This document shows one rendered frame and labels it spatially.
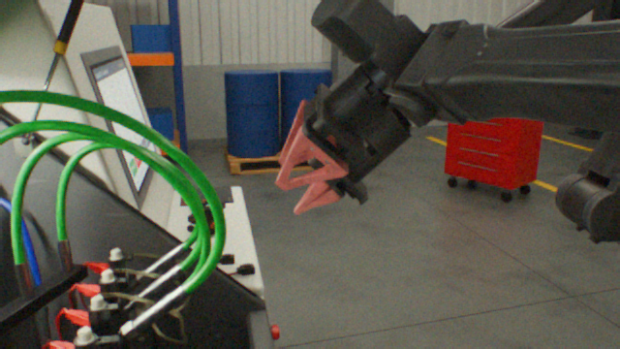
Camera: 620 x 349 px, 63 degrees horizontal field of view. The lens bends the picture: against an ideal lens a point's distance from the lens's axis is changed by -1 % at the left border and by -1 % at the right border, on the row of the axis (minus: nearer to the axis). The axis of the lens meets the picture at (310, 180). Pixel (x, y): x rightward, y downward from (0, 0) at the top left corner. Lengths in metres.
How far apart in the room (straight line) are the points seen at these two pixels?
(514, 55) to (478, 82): 0.04
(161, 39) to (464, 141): 3.32
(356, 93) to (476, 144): 4.29
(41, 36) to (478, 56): 0.76
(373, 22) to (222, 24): 6.62
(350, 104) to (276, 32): 6.70
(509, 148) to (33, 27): 4.09
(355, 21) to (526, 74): 0.18
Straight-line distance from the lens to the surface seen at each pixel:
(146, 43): 5.86
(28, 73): 0.99
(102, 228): 0.99
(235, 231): 1.35
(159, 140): 0.60
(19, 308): 0.87
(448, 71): 0.40
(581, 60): 0.31
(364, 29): 0.47
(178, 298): 0.67
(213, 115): 7.15
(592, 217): 0.82
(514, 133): 4.60
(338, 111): 0.53
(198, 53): 7.09
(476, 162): 4.83
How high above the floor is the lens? 1.49
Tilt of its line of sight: 17 degrees down
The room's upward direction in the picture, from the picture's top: straight up
